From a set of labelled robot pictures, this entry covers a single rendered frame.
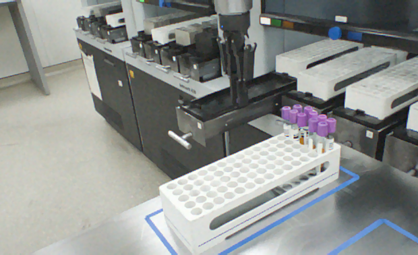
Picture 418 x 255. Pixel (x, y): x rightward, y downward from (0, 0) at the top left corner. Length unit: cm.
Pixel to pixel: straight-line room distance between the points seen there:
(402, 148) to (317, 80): 27
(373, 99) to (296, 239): 44
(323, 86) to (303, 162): 40
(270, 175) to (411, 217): 21
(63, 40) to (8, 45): 54
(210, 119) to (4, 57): 360
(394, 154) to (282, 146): 30
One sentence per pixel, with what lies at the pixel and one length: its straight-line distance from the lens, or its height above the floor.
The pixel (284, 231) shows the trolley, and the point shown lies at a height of 82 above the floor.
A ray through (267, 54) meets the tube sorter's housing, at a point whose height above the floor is 86.
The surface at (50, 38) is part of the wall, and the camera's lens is 442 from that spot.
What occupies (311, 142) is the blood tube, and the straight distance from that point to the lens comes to 64.
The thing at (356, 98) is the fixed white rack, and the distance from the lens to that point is 93.
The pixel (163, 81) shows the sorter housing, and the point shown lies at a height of 66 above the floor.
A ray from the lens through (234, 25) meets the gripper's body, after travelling 90.
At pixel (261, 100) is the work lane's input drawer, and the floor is 80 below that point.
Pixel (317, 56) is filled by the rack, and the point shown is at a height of 86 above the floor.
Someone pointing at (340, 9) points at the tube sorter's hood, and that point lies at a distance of 96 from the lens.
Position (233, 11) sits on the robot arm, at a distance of 89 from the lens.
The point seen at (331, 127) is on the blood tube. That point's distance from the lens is 63.
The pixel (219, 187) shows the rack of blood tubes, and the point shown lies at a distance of 57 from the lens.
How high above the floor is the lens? 122
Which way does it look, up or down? 27 degrees down
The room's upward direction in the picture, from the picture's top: 6 degrees counter-clockwise
